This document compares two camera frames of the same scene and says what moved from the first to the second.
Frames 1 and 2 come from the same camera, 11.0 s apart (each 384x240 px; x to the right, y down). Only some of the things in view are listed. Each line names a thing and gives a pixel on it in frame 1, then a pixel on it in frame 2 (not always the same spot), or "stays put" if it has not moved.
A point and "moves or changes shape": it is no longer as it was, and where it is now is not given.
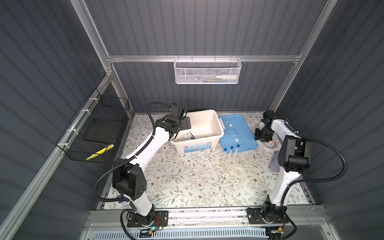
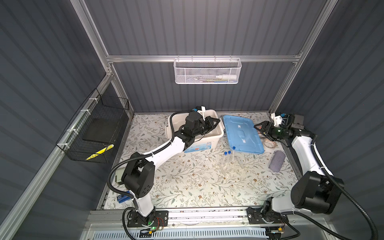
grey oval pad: x=274 y=165 stays put
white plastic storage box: x=206 y=133 stays put
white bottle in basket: x=227 y=77 stays put
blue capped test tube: x=231 y=148 → x=230 y=157
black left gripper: x=185 y=123 → x=209 y=123
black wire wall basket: x=93 y=132 stays put
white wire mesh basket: x=207 y=71 stays put
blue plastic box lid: x=237 y=131 moves or changes shape
